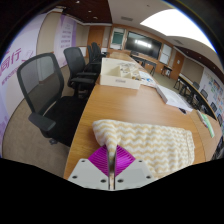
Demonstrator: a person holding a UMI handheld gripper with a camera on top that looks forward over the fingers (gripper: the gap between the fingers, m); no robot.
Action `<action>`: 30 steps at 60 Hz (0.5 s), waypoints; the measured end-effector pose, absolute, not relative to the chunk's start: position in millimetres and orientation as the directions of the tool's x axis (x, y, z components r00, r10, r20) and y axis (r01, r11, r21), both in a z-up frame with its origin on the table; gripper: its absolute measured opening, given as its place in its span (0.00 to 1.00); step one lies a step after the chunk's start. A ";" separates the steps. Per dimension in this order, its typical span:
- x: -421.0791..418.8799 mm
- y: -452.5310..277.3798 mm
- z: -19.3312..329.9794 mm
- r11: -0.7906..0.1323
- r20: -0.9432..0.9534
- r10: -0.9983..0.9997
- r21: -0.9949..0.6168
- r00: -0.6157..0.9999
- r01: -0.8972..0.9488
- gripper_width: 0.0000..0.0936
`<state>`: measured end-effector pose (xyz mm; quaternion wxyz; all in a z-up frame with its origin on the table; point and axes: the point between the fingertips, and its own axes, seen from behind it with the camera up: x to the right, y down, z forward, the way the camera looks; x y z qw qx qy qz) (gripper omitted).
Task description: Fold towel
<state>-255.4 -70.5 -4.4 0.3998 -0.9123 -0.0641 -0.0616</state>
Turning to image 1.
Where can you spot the purple wall banner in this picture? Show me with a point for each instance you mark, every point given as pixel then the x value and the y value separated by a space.
pixel 66 36

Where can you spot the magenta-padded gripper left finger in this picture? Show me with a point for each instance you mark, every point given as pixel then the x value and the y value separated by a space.
pixel 95 171

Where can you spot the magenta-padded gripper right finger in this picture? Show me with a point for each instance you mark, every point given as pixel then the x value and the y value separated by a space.
pixel 128 171

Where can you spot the cream zigzag knitted towel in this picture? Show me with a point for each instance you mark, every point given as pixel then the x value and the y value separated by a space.
pixel 156 143

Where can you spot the green booklet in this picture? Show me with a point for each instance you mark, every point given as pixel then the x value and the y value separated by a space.
pixel 208 124

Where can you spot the group of black office chairs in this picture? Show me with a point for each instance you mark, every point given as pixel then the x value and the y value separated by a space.
pixel 96 52

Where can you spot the row of black chairs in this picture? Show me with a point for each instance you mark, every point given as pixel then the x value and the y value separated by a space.
pixel 216 113

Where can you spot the small wooden side table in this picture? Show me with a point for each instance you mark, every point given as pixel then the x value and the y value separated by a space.
pixel 166 68

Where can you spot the whiteboard with green sheet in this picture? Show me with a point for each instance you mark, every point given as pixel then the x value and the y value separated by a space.
pixel 117 38

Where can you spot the dark-legged small desk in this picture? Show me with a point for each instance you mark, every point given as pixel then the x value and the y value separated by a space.
pixel 143 60

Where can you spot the colourful wall poster display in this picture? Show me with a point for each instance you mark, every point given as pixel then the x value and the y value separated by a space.
pixel 215 87

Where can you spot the plain white whiteboard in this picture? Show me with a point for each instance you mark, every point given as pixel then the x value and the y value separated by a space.
pixel 165 53

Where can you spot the large black wall screen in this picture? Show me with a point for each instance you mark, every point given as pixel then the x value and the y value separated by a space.
pixel 143 44

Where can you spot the small dark round object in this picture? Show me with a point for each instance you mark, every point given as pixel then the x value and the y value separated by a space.
pixel 182 110

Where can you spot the white open cardboard box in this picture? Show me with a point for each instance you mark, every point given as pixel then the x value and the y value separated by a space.
pixel 116 78

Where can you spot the black mesh office chair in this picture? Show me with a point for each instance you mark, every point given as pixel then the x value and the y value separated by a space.
pixel 40 86
pixel 76 61

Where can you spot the long curved wooden desk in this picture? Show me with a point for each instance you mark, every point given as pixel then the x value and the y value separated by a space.
pixel 191 88

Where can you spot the white book stack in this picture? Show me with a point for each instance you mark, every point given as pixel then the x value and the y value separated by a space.
pixel 173 97

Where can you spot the large ceiling light panel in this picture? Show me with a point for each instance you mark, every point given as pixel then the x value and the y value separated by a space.
pixel 176 25

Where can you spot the white plastic package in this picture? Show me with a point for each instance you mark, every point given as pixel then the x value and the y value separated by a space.
pixel 147 78

